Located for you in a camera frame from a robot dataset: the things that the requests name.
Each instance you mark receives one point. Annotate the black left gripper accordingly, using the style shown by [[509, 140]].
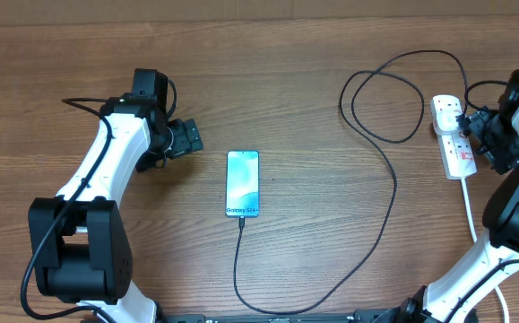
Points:
[[186, 139]]

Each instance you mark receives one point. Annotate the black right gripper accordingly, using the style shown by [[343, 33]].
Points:
[[503, 156]]

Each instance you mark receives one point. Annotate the white power extension strip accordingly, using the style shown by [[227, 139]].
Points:
[[457, 156]]

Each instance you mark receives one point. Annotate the blue Galaxy smartphone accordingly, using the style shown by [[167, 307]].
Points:
[[242, 184]]

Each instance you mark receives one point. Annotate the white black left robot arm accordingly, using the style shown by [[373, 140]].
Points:
[[81, 257]]

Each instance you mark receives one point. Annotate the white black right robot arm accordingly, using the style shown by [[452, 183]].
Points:
[[495, 254]]

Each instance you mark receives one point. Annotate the white charger plug adapter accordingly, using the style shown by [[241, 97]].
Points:
[[445, 109]]

